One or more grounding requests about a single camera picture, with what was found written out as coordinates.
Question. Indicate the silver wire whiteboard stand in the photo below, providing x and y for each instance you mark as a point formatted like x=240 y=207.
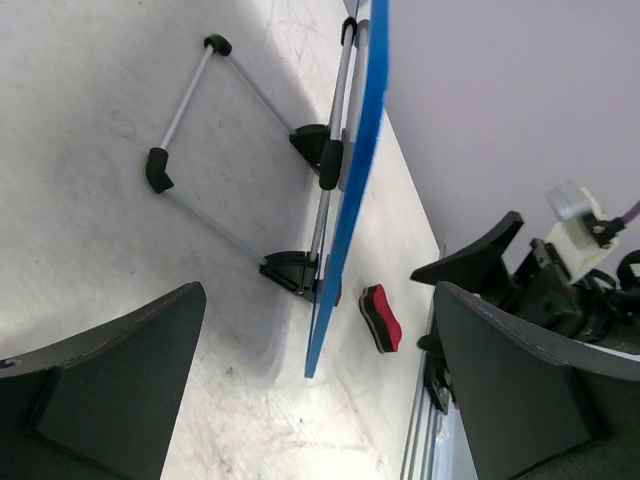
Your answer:
x=269 y=188

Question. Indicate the aluminium frame rail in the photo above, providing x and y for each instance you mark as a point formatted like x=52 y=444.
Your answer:
x=420 y=448

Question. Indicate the red black whiteboard eraser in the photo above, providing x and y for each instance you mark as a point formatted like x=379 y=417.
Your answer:
x=382 y=323

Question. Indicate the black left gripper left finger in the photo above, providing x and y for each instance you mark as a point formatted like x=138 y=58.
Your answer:
x=102 y=404

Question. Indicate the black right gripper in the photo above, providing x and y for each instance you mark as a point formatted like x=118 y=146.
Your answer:
x=597 y=309

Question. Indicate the blue framed whiteboard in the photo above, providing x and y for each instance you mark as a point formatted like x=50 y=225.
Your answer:
x=355 y=175

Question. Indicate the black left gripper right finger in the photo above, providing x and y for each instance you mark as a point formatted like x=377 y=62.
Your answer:
x=535 y=404

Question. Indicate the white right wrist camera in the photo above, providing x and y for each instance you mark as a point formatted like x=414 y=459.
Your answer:
x=583 y=235

